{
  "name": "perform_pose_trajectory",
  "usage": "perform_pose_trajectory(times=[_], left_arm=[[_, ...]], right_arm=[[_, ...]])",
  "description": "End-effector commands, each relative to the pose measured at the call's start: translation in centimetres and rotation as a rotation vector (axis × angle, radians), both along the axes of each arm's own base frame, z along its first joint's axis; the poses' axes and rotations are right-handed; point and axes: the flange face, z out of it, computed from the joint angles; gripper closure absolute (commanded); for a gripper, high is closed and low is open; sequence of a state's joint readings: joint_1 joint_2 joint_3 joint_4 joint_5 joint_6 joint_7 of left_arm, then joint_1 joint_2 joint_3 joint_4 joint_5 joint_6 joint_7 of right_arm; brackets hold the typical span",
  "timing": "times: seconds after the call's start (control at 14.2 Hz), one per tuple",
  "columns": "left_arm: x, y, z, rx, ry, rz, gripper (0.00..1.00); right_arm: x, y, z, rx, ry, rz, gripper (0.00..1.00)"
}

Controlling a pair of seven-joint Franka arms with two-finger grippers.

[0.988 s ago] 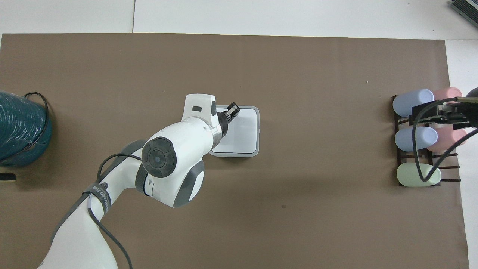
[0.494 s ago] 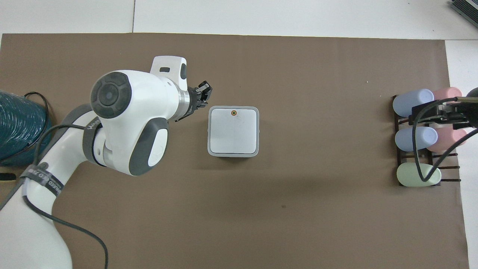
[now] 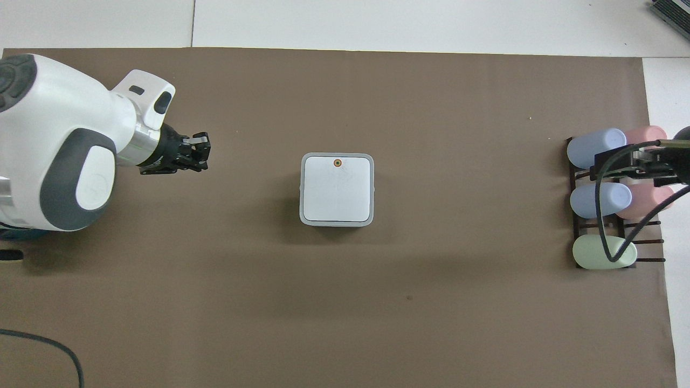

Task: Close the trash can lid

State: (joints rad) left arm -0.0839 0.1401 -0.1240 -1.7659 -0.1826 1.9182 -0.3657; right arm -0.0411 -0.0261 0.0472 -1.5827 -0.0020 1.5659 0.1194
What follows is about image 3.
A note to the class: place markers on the blue cup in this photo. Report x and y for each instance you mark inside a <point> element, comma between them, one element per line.
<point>590,200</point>
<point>593,148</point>

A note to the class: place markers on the pink cup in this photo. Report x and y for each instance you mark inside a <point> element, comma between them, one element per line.
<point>647,202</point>
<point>644,133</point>

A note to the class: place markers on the black stand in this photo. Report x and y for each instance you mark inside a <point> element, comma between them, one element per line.
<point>11,256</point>

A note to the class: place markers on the dark wooden cup rack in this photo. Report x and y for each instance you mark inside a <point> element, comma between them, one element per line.
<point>575,226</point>

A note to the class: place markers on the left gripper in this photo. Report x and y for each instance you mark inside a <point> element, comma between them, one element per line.
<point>168,148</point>

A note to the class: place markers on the green cup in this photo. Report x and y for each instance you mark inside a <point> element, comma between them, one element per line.
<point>590,252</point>

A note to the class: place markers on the white trash can grey rim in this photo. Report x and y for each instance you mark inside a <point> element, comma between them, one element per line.
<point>337,189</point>

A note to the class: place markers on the grey ribbed device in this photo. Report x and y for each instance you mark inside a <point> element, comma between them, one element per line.
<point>674,13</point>

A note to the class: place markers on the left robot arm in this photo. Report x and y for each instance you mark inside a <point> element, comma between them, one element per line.
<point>54,124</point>

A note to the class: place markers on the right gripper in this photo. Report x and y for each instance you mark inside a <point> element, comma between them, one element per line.
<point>683,159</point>

